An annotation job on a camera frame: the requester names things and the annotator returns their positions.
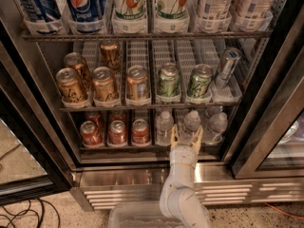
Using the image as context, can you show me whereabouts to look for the gold can back left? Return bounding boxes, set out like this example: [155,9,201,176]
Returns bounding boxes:
[64,52,91,91]

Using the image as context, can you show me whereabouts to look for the gold can front left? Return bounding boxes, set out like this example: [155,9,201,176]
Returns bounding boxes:
[56,67,87,104]

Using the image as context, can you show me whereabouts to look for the blue pepsi bottle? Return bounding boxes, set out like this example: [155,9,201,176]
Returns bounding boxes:
[21,0,61,34]
[66,0,104,33]

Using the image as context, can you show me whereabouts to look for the white labelled bottle left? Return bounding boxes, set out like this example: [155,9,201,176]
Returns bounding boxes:
[194,0,231,33]

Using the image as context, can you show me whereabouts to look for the clear plastic bin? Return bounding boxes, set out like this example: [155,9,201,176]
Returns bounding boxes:
[107,201,186,228]

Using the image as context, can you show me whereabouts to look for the red can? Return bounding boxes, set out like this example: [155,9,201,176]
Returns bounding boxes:
[109,111,127,124]
[80,121,103,145]
[85,111,104,130]
[131,119,149,144]
[109,120,126,144]

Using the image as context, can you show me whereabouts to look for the steel fridge base grille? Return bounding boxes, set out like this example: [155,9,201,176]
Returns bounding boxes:
[70,163,304,212]

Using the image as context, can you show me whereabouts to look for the green can left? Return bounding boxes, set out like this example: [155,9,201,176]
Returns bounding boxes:
[158,63,180,97]

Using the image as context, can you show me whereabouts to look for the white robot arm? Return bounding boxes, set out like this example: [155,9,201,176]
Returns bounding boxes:
[160,124,211,228]

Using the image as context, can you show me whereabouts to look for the gold can column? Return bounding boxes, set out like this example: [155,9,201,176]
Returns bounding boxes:
[92,66,119,102]
[126,66,149,101]

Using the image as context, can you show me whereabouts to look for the white labelled bottle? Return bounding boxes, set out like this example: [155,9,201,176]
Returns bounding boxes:
[194,0,231,33]
[231,0,274,32]

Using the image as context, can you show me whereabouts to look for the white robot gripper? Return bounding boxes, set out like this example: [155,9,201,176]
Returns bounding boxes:
[168,124,203,189]

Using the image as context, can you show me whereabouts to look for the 7up zero bottle left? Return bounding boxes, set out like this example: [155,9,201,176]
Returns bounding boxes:
[112,0,146,33]

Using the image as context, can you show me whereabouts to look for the right glass fridge door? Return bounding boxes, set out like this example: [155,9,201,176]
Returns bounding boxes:
[232,47,304,180]

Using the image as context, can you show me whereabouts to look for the glass fridge door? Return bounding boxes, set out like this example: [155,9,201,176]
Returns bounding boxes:
[0,46,71,205]
[232,47,304,180]

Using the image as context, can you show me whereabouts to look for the red can rear left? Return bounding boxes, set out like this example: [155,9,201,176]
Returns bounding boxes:
[85,111,104,130]

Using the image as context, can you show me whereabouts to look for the red can rear middle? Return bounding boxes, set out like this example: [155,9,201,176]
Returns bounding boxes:
[109,111,127,124]

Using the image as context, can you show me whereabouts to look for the orange floor cable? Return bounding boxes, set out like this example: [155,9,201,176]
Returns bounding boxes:
[264,202,304,220]

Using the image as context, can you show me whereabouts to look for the rear water bottle right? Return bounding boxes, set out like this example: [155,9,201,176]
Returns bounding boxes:
[204,105,222,119]

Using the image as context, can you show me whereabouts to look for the blue pepsi bottle far left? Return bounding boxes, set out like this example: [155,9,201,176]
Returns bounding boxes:
[21,0,61,34]

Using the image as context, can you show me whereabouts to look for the red can front middle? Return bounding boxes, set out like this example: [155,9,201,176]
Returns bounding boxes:
[109,120,126,144]

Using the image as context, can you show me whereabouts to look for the slim silver can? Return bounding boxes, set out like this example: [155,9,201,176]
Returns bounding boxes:
[215,47,241,88]

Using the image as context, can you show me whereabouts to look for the black floor cables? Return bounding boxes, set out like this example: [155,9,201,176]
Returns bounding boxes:
[0,198,61,228]

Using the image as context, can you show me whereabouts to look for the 7up zero bottle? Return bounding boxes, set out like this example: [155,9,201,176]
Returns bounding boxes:
[112,0,146,33]
[154,0,189,33]

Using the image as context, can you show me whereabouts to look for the green can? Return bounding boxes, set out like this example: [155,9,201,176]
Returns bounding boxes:
[187,64,213,98]
[158,63,180,97]

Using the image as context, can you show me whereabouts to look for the green can right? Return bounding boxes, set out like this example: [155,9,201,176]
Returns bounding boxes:
[187,64,213,98]

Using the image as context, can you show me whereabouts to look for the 7up zero bottle right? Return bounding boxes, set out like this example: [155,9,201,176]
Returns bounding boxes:
[154,0,189,33]

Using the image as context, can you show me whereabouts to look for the red can front left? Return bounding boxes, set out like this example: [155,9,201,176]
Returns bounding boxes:
[80,121,103,145]

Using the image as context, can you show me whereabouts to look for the gold can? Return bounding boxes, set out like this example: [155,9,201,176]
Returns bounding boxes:
[64,52,91,91]
[56,67,87,104]
[100,41,122,72]

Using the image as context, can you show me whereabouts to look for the left glass fridge door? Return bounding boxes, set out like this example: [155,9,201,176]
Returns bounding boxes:
[0,46,71,205]

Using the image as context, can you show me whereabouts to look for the white labelled bottle right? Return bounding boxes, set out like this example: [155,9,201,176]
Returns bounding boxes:
[231,0,274,32]

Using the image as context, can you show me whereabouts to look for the gold can rear centre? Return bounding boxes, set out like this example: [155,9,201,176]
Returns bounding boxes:
[100,41,122,72]

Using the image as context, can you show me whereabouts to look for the clear water bottle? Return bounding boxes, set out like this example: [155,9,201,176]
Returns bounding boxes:
[203,112,228,145]
[156,111,174,146]
[179,110,201,144]

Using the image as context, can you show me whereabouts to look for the red can front right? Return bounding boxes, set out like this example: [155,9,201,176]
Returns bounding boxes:
[131,119,149,144]

